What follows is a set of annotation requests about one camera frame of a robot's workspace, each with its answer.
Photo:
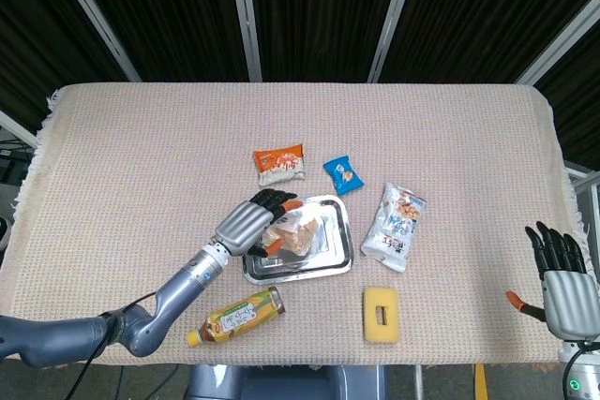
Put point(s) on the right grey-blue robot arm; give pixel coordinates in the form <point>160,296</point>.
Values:
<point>574,383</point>

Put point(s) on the orange and white snack packet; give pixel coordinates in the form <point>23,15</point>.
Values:
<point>280,166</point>

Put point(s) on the yellow sponge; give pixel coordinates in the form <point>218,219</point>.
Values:
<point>372,299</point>

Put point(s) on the beige woven tablecloth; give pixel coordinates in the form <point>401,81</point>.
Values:
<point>164,147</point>

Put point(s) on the grey metal frame post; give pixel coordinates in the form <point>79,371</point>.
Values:
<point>393,16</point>
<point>245,16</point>
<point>19,129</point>
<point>558,45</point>
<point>94,16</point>

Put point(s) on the blue snack packet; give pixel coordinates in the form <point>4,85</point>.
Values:
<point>343,175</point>

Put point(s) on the grey-blue robot torso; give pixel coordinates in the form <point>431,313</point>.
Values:
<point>281,383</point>

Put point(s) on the white snack bag blue print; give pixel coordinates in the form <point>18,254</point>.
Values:
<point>394,231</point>

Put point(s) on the bread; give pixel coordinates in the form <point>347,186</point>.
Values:
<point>304,231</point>

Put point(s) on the silver metal tray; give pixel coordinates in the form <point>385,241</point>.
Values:
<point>335,241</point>

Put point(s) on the yellow corn tea bottle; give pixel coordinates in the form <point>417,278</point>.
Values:
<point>239,318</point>

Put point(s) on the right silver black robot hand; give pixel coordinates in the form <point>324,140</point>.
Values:
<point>569,297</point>

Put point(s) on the black pleated curtain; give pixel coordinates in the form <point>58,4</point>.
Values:
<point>319,11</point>

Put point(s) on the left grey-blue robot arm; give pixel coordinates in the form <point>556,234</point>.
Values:
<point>178,283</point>

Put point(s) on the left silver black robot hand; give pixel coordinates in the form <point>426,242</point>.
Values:
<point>244,224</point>

